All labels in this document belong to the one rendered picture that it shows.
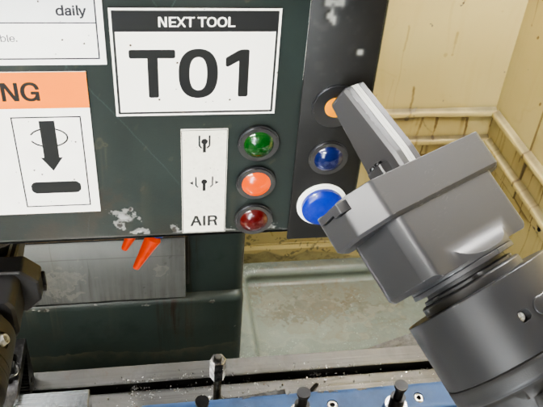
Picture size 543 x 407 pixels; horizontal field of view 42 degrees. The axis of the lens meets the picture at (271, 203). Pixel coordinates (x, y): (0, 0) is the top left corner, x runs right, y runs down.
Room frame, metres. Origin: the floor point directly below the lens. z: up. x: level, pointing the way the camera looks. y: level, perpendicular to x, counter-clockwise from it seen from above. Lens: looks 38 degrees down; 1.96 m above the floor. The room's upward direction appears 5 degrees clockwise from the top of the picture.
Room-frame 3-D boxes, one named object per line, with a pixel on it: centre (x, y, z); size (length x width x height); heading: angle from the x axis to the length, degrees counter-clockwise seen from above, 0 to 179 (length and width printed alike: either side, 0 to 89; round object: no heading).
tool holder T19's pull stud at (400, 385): (0.50, -0.16, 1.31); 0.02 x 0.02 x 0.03
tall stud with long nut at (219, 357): (0.76, 0.07, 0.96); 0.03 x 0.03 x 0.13
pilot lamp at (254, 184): (0.39, 0.01, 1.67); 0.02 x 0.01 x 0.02; 101
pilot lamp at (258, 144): (0.39, 0.01, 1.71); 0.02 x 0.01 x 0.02; 101
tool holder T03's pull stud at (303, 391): (0.48, -0.05, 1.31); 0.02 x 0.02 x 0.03
